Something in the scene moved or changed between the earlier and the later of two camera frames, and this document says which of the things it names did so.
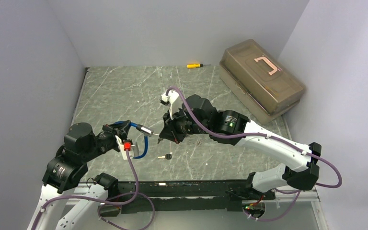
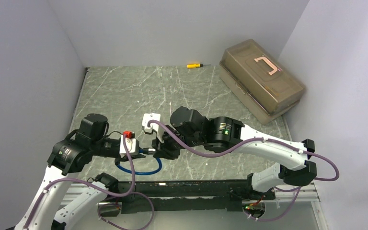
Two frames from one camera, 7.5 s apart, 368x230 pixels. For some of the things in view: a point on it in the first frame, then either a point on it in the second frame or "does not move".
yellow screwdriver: (196, 65) does not move
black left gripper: (120, 130) to (125, 158)
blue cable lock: (146, 132) to (144, 151)
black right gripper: (170, 130) to (164, 149)
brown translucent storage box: (266, 87) does not move
